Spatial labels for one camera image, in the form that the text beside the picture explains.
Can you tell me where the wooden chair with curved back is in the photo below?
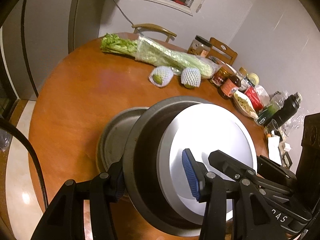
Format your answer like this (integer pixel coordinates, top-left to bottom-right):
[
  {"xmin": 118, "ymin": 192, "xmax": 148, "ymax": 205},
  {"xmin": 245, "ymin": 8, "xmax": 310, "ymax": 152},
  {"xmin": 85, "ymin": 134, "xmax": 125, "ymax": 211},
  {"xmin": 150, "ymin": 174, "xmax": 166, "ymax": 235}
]
[{"xmin": 132, "ymin": 24, "xmax": 177, "ymax": 43}]

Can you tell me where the celery in plastic bag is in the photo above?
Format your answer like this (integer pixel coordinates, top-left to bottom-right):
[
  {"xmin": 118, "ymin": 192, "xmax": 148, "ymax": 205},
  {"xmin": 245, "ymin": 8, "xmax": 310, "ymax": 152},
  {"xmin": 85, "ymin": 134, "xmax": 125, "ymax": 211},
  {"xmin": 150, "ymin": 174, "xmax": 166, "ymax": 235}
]
[{"xmin": 100, "ymin": 32, "xmax": 220, "ymax": 79}]

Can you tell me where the black thermos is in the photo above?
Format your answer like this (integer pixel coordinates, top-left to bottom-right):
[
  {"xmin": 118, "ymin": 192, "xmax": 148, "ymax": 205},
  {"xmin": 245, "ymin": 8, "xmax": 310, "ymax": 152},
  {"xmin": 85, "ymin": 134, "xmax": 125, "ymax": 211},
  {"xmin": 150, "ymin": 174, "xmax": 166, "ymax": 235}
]
[{"xmin": 265, "ymin": 92, "xmax": 303, "ymax": 130}]

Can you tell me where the clear plastic cup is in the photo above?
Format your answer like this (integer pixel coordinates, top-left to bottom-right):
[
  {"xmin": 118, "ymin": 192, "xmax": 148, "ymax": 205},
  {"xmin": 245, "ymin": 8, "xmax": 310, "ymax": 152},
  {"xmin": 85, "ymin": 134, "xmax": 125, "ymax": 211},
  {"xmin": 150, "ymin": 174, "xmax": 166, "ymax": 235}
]
[{"xmin": 269, "ymin": 119, "xmax": 283, "ymax": 135}]

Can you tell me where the large steel bowl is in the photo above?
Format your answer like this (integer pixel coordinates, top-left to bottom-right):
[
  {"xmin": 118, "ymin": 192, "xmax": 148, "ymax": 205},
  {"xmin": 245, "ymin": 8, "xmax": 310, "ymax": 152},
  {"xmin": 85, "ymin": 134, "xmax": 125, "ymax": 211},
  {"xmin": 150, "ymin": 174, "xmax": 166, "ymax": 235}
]
[{"xmin": 122, "ymin": 95, "xmax": 258, "ymax": 238}]

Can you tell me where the dark vinegar bottle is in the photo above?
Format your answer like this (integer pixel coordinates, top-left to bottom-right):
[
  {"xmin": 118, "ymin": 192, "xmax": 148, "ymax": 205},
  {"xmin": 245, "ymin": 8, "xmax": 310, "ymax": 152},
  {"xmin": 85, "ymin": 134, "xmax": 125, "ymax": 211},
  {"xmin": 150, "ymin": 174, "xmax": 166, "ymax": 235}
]
[{"xmin": 218, "ymin": 74, "xmax": 242, "ymax": 99}]

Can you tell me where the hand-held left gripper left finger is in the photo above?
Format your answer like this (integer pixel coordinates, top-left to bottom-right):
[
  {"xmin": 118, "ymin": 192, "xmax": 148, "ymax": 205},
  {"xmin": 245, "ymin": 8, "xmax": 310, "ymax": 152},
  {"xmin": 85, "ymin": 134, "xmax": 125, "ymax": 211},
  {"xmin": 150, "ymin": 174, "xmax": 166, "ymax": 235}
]
[{"xmin": 30, "ymin": 161, "xmax": 125, "ymax": 240}]

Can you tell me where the fruit in foam net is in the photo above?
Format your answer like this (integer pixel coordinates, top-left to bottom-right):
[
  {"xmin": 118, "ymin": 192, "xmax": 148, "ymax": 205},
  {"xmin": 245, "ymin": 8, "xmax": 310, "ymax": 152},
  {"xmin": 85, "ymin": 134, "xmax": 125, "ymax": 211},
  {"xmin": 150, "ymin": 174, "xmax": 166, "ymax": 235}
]
[
  {"xmin": 148, "ymin": 66, "xmax": 175, "ymax": 88},
  {"xmin": 180, "ymin": 67, "xmax": 202, "ymax": 89}
]

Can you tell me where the black cable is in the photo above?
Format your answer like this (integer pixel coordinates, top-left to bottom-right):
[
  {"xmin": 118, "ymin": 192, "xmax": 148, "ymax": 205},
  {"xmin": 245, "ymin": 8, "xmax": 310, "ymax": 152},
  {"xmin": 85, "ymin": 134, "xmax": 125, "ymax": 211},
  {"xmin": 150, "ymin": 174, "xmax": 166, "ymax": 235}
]
[{"xmin": 0, "ymin": 117, "xmax": 50, "ymax": 212}]

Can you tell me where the wooden chair with cutout back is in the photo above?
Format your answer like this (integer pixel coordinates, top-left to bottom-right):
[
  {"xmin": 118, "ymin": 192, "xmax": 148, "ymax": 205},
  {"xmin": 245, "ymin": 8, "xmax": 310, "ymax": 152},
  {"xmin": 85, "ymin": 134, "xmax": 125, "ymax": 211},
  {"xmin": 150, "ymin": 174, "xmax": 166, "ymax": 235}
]
[{"xmin": 209, "ymin": 37, "xmax": 238, "ymax": 65}]

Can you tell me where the small chili sauce jar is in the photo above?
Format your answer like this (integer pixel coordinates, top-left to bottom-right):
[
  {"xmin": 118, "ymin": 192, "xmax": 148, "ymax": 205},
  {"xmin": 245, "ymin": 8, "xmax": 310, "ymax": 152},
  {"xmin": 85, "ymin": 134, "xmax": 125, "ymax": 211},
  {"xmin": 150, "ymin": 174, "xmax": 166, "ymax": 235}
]
[{"xmin": 211, "ymin": 66, "xmax": 232, "ymax": 87}]

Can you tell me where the red tissue pack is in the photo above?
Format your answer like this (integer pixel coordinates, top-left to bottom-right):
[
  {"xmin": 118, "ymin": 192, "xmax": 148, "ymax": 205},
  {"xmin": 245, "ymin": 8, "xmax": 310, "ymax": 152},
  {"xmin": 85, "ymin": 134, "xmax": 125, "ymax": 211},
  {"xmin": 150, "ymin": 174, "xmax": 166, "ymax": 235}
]
[{"xmin": 244, "ymin": 85, "xmax": 270, "ymax": 110}]

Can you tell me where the white paper napkin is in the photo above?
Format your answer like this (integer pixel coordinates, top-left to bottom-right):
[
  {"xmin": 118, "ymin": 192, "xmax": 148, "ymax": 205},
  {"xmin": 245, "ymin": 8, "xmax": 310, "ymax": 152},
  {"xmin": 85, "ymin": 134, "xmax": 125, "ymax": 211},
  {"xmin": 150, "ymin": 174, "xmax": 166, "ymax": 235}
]
[{"xmin": 267, "ymin": 135, "xmax": 283, "ymax": 165}]

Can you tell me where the shallow steel pan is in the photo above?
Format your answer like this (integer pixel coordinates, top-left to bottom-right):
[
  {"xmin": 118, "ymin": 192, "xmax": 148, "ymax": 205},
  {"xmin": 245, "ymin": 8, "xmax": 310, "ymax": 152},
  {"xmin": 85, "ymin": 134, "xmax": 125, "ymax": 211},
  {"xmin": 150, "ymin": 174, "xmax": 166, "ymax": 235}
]
[{"xmin": 96, "ymin": 107, "xmax": 150, "ymax": 174}]

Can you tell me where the clear bottle of green liquid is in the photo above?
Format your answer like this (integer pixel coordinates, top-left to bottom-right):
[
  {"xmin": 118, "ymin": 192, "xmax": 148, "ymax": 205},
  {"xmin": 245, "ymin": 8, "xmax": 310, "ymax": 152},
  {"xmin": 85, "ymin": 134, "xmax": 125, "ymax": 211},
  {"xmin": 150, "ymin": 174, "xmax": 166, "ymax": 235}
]
[{"xmin": 257, "ymin": 91, "xmax": 288, "ymax": 127}]

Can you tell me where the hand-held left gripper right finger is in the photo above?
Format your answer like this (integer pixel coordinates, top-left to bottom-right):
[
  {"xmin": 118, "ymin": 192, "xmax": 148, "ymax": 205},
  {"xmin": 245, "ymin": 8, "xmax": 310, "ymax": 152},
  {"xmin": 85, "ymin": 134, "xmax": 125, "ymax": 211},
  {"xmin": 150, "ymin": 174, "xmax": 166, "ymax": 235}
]
[{"xmin": 182, "ymin": 148, "xmax": 285, "ymax": 240}]

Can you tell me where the glass jar with dark lid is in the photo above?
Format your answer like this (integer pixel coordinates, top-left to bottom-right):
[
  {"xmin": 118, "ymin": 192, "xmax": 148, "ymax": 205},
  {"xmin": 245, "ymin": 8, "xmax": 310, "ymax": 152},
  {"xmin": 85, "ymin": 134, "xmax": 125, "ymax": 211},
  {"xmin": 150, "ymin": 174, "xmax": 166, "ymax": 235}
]
[{"xmin": 188, "ymin": 35, "xmax": 213, "ymax": 57}]

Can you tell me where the grey refrigerator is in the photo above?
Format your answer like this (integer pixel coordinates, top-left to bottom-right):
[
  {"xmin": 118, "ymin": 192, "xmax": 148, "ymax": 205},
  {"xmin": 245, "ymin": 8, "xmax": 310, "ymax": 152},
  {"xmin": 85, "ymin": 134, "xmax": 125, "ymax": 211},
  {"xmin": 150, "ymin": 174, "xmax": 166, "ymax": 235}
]
[{"xmin": 0, "ymin": 0, "xmax": 110, "ymax": 110}]

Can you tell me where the spice bottle with orange cap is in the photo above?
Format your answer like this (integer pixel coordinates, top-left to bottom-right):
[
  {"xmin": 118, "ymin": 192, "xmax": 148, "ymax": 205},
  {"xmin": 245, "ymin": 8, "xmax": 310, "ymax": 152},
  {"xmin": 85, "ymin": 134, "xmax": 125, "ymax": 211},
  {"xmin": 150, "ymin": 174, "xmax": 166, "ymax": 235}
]
[{"xmin": 236, "ymin": 67, "xmax": 249, "ymax": 92}]

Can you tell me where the thin wall cable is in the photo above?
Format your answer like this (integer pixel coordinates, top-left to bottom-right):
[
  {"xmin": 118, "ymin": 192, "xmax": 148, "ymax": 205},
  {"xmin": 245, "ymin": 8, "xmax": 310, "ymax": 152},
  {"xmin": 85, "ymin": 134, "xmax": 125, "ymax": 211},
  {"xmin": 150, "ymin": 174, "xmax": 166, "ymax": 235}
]
[{"xmin": 110, "ymin": 0, "xmax": 137, "ymax": 27}]

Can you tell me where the white plate of green beans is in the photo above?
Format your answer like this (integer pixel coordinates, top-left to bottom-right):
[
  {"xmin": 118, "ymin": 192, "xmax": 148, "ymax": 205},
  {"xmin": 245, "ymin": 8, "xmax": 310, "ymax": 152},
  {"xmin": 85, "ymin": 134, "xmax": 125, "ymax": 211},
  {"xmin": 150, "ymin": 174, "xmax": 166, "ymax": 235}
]
[{"xmin": 233, "ymin": 90, "xmax": 259, "ymax": 119}]

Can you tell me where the white ceramic bowl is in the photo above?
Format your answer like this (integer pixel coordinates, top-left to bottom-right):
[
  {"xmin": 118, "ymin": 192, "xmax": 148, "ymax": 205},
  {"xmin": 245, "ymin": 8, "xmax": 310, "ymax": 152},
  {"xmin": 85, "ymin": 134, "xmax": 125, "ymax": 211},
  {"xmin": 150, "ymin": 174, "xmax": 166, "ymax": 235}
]
[{"xmin": 246, "ymin": 72, "xmax": 260, "ymax": 87}]

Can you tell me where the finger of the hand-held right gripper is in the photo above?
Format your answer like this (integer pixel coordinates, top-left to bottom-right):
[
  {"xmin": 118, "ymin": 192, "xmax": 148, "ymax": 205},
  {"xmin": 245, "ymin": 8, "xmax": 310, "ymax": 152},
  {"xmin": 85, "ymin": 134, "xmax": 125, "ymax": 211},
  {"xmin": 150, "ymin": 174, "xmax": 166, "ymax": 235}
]
[
  {"xmin": 208, "ymin": 150, "xmax": 294, "ymax": 201},
  {"xmin": 257, "ymin": 154, "xmax": 299, "ymax": 181}
]

